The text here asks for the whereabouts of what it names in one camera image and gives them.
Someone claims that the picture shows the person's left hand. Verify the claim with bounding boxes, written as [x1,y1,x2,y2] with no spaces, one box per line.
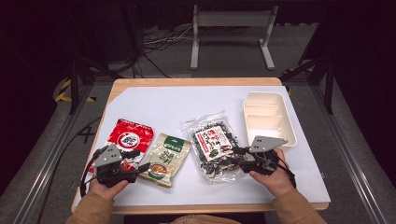
[88,176,129,201]

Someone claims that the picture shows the right hand-held gripper black cable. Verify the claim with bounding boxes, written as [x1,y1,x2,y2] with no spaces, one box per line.
[275,155,297,189]

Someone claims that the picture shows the green and beige food packet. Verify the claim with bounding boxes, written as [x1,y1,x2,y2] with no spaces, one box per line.
[138,133,192,189]

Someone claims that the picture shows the hand-held gripper black cable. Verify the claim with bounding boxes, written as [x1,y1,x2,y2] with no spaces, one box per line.
[79,146,106,199]
[275,155,297,189]

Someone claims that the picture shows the aluminium floor rail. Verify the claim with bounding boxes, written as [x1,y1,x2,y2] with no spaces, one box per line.
[310,83,391,224]
[12,83,94,224]

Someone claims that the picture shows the white metal stand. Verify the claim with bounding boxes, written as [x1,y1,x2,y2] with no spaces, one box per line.
[190,4,279,71]

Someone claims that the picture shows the black tripod stand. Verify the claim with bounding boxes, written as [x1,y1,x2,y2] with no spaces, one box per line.
[65,6,125,115]
[281,55,336,115]

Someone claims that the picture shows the bundle of floor cables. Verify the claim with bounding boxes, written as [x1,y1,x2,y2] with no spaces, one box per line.
[141,25,194,53]

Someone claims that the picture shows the thin black floor cable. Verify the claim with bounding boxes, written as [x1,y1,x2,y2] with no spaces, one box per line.
[36,116,103,224]

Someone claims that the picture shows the cream plastic divided box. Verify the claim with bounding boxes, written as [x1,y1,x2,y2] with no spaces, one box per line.
[242,91,298,154]

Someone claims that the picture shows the left hand-held gripper black cable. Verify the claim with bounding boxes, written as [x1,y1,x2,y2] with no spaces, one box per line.
[79,146,106,199]

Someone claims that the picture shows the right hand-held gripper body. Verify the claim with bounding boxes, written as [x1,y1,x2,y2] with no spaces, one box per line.
[240,135,290,177]

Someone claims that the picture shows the clear dried seaweed packet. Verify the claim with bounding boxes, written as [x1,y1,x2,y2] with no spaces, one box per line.
[180,110,250,185]

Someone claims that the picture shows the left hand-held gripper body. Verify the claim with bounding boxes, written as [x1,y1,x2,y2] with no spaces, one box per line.
[92,144,141,189]

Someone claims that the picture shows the person's tan clothing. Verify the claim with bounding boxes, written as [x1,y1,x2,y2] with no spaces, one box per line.
[170,214,242,224]

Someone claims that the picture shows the white table sheet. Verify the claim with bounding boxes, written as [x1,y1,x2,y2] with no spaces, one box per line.
[73,85,332,207]

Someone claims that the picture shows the black and yellow floor tape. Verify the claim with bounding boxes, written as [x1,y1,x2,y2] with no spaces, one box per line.
[54,78,97,104]

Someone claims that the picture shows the person's right hand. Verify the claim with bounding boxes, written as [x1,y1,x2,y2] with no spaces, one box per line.
[248,147,297,198]

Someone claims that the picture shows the red seasoning packet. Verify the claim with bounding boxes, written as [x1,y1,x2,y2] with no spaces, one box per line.
[88,118,155,174]

